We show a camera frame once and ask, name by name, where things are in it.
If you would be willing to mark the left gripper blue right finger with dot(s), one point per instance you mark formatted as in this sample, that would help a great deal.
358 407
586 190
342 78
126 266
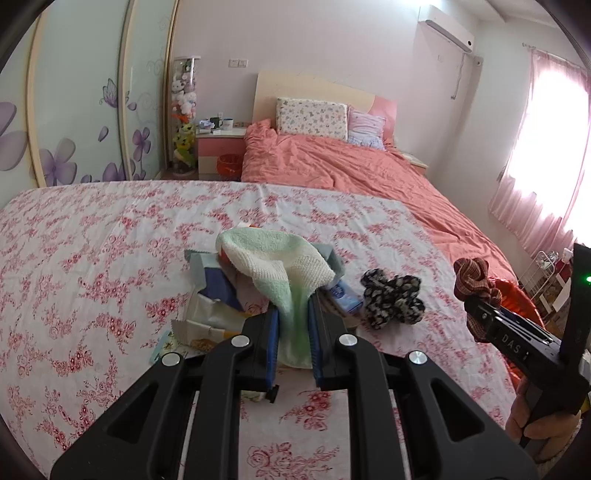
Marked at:
316 346

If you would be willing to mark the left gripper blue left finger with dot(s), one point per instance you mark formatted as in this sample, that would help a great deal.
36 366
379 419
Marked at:
271 344

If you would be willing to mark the green white towel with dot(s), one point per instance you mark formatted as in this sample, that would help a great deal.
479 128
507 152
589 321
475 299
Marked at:
287 270

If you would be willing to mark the black floral scrunchie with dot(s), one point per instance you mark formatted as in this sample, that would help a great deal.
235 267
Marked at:
391 299

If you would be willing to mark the brown red scrunchie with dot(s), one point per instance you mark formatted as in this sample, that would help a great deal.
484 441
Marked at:
478 293

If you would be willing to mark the person's right hand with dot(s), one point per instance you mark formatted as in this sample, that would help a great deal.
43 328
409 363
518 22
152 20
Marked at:
556 430

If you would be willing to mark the floral hand cream tube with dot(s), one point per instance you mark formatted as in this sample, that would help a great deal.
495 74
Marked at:
256 396

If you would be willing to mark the blue tissue pack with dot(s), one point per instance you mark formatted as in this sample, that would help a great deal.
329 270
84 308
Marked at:
344 298

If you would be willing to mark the grey blue sock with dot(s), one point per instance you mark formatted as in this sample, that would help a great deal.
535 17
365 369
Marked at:
333 259

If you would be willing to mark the orange plastic laundry basket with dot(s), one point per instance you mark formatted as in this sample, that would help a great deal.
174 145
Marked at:
514 299

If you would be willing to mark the white snack wrapper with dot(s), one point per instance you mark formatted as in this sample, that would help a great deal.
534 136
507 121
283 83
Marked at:
204 322

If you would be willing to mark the floral paper box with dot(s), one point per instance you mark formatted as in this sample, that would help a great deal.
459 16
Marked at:
169 344

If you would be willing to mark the salmon pink bed duvet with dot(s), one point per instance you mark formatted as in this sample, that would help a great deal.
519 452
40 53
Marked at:
332 164

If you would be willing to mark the small red bin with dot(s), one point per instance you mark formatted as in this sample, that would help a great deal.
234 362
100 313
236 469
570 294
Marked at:
229 166

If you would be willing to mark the pink sheer curtain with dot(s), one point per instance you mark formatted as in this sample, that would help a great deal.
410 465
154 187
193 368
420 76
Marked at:
543 196

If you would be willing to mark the pink striped pillow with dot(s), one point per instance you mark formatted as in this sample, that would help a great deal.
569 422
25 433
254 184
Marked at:
365 129

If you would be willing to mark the floral white pillow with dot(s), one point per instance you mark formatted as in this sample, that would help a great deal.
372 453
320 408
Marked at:
312 118

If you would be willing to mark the left pink bedside table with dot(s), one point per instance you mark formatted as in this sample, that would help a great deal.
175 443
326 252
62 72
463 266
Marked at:
208 147

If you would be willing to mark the white mug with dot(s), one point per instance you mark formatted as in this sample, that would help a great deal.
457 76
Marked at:
227 124

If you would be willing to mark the pink floral tablecloth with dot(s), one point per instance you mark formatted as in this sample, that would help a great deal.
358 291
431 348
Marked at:
92 277

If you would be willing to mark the beige wooden headboard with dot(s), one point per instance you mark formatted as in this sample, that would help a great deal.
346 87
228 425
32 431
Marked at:
270 85

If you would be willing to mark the plush toy display tube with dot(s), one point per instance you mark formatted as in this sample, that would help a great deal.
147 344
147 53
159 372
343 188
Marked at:
182 107

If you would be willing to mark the glass sliding wardrobe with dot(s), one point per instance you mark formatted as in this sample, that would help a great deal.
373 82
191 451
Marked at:
82 95

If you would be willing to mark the white wire rack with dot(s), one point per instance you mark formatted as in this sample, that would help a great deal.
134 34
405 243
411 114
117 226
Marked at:
547 282

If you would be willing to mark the white wall air conditioner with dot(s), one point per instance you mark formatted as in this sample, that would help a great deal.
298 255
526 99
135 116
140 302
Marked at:
448 27

